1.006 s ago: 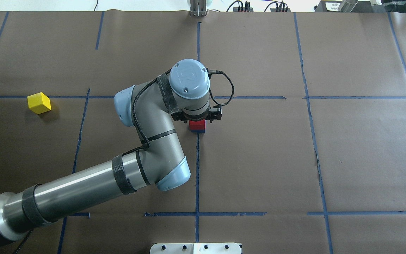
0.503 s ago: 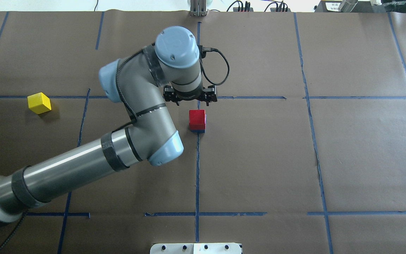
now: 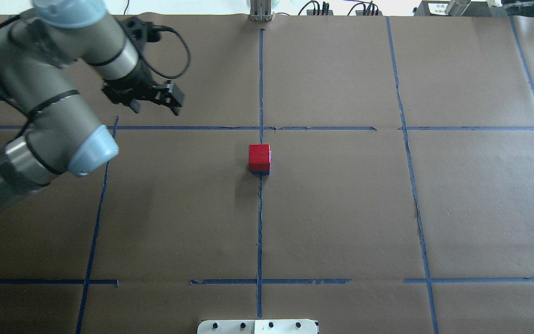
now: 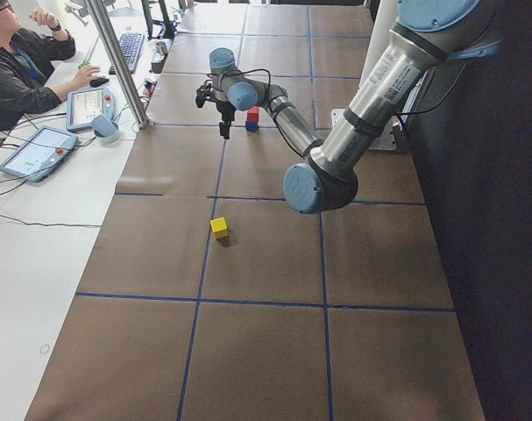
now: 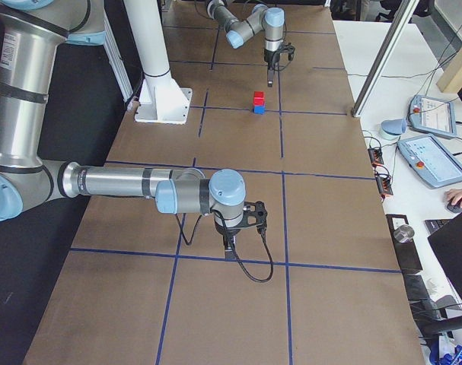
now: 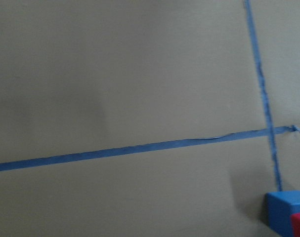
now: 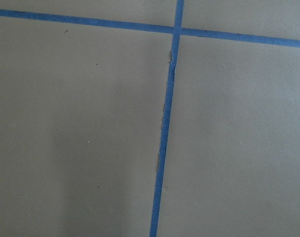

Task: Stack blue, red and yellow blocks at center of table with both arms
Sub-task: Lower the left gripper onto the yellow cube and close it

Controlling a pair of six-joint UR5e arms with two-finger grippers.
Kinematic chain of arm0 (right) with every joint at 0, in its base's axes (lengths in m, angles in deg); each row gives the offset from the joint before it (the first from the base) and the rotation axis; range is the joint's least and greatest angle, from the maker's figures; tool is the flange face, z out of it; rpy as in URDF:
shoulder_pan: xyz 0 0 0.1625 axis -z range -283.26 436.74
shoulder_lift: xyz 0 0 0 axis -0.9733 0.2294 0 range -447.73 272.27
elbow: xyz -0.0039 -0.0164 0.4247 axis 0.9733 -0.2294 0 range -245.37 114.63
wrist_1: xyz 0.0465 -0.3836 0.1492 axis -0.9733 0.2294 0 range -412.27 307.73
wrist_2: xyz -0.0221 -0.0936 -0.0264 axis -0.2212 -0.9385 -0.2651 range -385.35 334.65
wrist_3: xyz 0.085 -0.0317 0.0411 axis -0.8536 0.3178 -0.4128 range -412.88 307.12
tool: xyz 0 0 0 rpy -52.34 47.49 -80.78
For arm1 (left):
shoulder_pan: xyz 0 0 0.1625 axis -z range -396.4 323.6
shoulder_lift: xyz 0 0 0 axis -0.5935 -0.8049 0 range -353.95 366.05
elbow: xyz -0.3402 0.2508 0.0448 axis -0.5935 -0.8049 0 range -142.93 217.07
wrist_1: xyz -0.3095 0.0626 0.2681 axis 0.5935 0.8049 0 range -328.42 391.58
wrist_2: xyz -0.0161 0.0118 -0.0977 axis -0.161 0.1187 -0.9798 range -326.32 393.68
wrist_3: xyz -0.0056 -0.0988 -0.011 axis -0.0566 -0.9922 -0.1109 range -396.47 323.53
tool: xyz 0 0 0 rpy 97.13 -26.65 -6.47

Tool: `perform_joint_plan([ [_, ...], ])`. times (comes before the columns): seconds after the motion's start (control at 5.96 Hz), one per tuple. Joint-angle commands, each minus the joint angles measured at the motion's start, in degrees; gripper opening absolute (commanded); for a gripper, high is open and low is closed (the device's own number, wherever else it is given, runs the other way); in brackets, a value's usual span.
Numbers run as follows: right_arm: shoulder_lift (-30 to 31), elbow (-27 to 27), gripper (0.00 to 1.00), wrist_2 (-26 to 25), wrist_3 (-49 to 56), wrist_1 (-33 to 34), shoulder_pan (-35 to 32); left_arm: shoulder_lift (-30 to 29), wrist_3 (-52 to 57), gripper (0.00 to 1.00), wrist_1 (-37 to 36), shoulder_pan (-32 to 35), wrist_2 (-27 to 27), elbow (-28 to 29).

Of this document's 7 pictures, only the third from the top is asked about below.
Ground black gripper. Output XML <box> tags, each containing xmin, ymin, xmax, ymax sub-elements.
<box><xmin>102</xmin><ymin>65</ymin><xmax>184</xmax><ymax>116</ymax></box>

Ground red wooden block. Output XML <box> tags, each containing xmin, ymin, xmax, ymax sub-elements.
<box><xmin>248</xmin><ymin>144</ymin><xmax>272</xmax><ymax>170</ymax></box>

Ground blue wooden block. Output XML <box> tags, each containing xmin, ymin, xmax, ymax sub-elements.
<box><xmin>250</xmin><ymin>170</ymin><xmax>270</xmax><ymax>175</ymax></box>

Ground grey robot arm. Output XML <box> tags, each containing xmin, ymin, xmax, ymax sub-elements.
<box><xmin>0</xmin><ymin>0</ymin><xmax>184</xmax><ymax>212</ymax></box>

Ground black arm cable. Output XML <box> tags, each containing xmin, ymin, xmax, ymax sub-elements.
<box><xmin>137</xmin><ymin>26</ymin><xmax>191</xmax><ymax>80</ymax></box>

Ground aluminium frame post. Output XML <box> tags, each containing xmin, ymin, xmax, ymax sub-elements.
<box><xmin>247</xmin><ymin>0</ymin><xmax>273</xmax><ymax>22</ymax></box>

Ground white camera stand post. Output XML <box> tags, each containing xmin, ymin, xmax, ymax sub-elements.
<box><xmin>197</xmin><ymin>319</ymin><xmax>319</xmax><ymax>334</ymax></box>

